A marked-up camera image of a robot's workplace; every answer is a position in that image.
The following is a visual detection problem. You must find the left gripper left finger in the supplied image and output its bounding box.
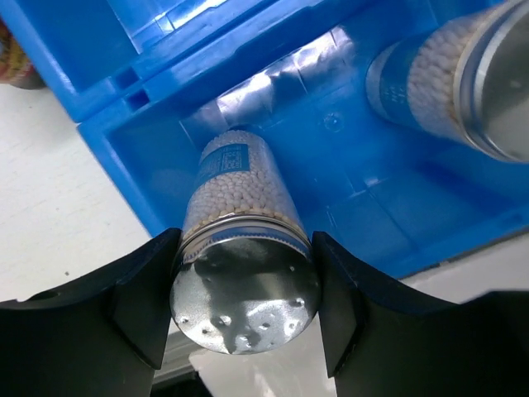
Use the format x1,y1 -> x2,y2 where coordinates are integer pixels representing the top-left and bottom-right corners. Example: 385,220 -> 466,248
1,228 -> 181,396

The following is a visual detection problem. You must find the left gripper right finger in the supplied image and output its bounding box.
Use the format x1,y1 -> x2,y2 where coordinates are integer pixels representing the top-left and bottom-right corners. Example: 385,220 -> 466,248
312,232 -> 528,396

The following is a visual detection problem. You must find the silver-lid spice jar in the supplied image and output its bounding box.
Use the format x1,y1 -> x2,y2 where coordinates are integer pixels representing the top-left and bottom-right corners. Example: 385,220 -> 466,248
170,130 -> 321,355
365,1 -> 528,163

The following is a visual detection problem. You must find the red-lid sauce jar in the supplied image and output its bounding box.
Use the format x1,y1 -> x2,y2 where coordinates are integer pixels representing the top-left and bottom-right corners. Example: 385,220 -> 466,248
0,21 -> 46,90

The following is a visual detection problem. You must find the near blue storage bin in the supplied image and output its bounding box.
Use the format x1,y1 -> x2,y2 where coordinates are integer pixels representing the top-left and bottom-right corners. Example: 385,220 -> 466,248
79,1 -> 528,277

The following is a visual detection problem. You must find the blue storage bin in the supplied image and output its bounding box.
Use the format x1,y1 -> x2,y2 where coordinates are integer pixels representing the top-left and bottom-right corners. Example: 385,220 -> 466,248
1,1 -> 364,122
79,1 -> 528,277

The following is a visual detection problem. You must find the middle blue storage bin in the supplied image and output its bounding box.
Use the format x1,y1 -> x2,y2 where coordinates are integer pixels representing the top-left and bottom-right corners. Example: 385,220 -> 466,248
1,1 -> 364,122

